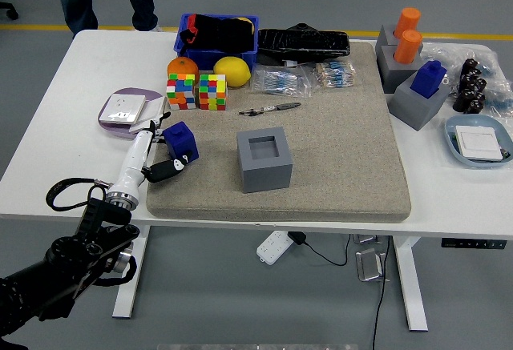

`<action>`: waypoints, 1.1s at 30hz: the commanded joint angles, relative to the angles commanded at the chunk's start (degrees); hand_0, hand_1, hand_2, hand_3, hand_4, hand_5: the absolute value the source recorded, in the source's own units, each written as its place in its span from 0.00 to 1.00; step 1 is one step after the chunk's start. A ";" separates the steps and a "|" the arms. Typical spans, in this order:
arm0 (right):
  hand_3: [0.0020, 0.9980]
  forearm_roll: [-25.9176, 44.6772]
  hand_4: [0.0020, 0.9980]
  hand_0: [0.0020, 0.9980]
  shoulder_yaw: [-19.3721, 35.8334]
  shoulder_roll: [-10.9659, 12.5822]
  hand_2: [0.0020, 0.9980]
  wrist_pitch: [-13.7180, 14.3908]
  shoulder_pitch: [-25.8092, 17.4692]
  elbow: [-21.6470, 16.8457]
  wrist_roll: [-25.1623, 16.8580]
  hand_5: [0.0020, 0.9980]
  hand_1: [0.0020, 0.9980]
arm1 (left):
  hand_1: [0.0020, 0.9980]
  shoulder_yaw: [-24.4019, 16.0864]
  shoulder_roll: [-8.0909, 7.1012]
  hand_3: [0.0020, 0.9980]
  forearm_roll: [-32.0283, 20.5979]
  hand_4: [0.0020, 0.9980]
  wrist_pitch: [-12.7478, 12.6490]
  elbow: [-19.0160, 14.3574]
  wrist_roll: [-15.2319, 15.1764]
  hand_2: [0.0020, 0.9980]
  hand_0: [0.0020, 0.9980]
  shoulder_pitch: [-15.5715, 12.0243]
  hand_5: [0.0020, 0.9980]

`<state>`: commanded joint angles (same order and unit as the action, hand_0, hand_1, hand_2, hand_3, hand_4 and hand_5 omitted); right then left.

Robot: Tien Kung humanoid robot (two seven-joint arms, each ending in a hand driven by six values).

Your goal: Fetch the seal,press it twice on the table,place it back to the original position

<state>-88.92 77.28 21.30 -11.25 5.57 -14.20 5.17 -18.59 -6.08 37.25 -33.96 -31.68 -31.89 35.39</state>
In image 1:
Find yellow item in bin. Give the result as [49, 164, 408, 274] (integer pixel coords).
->
[236, 16, 256, 35]

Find white wall socket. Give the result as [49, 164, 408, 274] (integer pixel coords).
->
[99, 92, 147, 126]

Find black pen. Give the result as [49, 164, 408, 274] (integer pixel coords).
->
[238, 102, 302, 118]

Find white power strip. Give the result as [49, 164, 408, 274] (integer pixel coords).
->
[256, 230, 294, 266]

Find orange fruit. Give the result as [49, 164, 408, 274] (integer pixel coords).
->
[167, 56, 201, 81]

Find black chair base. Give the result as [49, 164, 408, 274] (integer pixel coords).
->
[0, 1, 20, 21]

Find black floor cable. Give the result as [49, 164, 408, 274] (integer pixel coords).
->
[371, 235, 392, 350]

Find black and red cloth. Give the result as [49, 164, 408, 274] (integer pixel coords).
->
[179, 13, 257, 54]

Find grey-brown mat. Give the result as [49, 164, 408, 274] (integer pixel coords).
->
[146, 41, 413, 224]

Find blue square seal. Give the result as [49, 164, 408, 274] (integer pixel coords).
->
[162, 120, 200, 163]
[410, 59, 448, 99]

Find colourful puzzle cube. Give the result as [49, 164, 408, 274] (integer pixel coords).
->
[198, 73, 228, 111]
[166, 72, 198, 111]

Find clear plastic bags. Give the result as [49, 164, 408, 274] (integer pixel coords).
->
[420, 41, 513, 121]

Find white table leg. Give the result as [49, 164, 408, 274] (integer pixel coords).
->
[111, 223, 152, 319]
[391, 235, 430, 332]

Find orange cylinder seal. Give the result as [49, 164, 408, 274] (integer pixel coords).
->
[393, 28, 424, 65]
[394, 6, 422, 39]

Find bag of blue resistors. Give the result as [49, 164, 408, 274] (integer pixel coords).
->
[248, 63, 313, 99]

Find metal floor bracket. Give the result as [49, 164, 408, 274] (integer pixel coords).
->
[352, 233, 384, 246]
[355, 247, 388, 283]

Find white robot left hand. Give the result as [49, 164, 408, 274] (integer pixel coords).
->
[107, 111, 190, 199]

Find bag of brown resistors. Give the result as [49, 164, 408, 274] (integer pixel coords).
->
[301, 60, 362, 90]

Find yellow lemon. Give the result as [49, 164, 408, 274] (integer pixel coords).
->
[212, 55, 252, 88]

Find light blue tray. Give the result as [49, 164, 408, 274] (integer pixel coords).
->
[444, 114, 513, 170]

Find black plug with cord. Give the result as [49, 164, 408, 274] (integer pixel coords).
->
[287, 231, 353, 267]

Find white switch panel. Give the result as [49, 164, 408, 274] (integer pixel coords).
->
[454, 125, 505, 162]
[127, 95, 168, 135]

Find black table control panel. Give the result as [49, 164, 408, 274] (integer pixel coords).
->
[441, 237, 508, 250]

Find purple plate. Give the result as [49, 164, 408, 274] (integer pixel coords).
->
[97, 86, 166, 141]

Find grey square seal holder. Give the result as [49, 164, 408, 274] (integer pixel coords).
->
[236, 126, 293, 195]
[388, 71, 453, 132]

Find blue plastic bin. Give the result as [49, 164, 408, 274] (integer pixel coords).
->
[173, 13, 261, 71]

